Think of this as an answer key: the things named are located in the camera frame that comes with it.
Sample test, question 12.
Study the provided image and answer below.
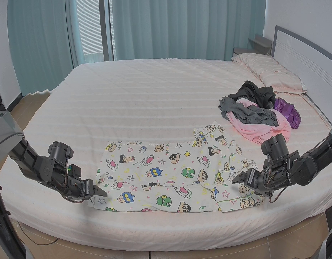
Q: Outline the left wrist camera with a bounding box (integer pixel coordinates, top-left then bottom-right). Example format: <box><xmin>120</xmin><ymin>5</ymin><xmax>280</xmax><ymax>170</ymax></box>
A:
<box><xmin>68</xmin><ymin>165</ymin><xmax>82</xmax><ymax>178</ymax></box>

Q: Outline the pale pink pillow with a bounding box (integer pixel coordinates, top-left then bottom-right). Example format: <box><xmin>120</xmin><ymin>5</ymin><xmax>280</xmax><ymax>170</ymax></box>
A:
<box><xmin>259</xmin><ymin>70</ymin><xmax>308</xmax><ymax>94</ymax></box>
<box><xmin>231</xmin><ymin>53</ymin><xmax>286</xmax><ymax>76</ymax></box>

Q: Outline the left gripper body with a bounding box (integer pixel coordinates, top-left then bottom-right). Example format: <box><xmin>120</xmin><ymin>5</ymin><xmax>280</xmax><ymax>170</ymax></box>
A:
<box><xmin>72</xmin><ymin>178</ymin><xmax>96</xmax><ymax>204</ymax></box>

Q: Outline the grey bedside table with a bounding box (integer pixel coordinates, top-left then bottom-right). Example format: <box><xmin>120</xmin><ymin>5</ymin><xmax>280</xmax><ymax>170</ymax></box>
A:
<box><xmin>233</xmin><ymin>34</ymin><xmax>272</xmax><ymax>56</ymax></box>

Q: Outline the window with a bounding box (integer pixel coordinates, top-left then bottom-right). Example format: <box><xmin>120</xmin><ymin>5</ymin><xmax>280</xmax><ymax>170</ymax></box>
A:
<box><xmin>74</xmin><ymin>0</ymin><xmax>115</xmax><ymax>63</ymax></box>

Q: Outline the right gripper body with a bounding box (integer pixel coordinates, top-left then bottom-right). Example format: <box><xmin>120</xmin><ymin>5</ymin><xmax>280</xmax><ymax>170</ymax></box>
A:
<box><xmin>244</xmin><ymin>168</ymin><xmax>268</xmax><ymax>193</ymax></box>

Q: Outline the white printed pyjama top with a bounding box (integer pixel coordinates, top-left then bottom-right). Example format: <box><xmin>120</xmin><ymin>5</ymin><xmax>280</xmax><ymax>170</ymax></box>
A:
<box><xmin>89</xmin><ymin>121</ymin><xmax>265</xmax><ymax>214</ymax></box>

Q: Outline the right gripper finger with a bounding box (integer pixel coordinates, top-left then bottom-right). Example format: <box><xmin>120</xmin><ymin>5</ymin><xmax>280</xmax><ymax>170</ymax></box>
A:
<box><xmin>231</xmin><ymin>171</ymin><xmax>248</xmax><ymax>185</ymax></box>

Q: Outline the black cable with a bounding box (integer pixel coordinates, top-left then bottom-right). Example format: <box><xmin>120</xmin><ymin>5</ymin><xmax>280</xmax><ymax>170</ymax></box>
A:
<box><xmin>18</xmin><ymin>220</ymin><xmax>59</xmax><ymax>246</ymax></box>

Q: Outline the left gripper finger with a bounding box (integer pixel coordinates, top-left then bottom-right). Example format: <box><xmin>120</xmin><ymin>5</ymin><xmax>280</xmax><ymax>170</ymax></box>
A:
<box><xmin>93</xmin><ymin>186</ymin><xmax>109</xmax><ymax>199</ymax></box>

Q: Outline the dark grey garment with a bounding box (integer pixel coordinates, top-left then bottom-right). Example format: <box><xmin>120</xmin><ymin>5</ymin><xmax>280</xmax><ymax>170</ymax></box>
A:
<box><xmin>219</xmin><ymin>81</ymin><xmax>280</xmax><ymax>127</ymax></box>

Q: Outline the blue-green curtain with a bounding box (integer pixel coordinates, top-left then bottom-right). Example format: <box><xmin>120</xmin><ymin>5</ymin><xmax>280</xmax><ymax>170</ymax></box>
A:
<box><xmin>109</xmin><ymin>0</ymin><xmax>267</xmax><ymax>62</ymax></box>
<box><xmin>7</xmin><ymin>0</ymin><xmax>83</xmax><ymax>96</ymax></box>

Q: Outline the bed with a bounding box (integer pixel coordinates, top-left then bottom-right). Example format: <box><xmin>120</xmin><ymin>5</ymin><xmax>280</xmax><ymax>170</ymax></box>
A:
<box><xmin>0</xmin><ymin>25</ymin><xmax>332</xmax><ymax>253</ymax></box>

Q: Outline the purple garment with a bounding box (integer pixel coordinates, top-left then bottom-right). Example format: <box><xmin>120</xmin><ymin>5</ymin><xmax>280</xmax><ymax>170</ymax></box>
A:
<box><xmin>274</xmin><ymin>97</ymin><xmax>302</xmax><ymax>130</ymax></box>

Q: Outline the pink garment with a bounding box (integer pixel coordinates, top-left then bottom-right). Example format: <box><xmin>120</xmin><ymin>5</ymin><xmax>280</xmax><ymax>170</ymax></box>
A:
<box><xmin>227</xmin><ymin>99</ymin><xmax>292</xmax><ymax>145</ymax></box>

